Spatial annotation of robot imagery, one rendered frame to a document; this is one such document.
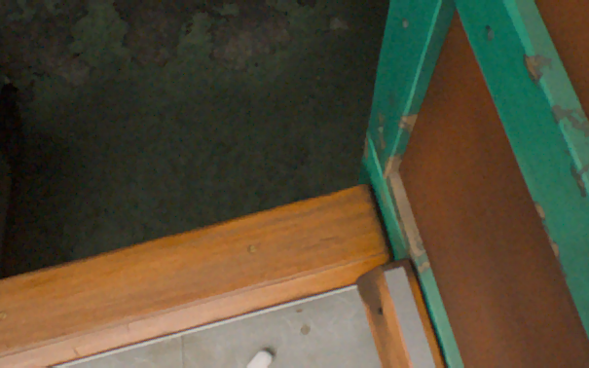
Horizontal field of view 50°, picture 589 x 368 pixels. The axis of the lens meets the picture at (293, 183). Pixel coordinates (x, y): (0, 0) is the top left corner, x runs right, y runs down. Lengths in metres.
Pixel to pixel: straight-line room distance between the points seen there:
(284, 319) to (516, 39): 0.55
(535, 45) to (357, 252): 0.51
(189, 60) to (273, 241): 1.07
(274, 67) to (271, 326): 1.06
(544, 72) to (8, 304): 0.70
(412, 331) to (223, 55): 1.24
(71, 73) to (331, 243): 1.22
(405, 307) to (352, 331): 0.13
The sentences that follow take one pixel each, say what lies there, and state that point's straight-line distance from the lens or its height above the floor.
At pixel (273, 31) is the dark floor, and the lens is 1.80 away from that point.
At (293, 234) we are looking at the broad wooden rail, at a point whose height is 0.76.
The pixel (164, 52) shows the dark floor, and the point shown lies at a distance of 1.81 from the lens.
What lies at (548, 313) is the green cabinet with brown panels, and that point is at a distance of 0.41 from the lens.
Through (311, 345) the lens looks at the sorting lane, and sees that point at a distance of 0.79.
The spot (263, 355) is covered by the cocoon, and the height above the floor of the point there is 0.76.
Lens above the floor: 1.53
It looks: 72 degrees down
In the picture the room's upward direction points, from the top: 8 degrees counter-clockwise
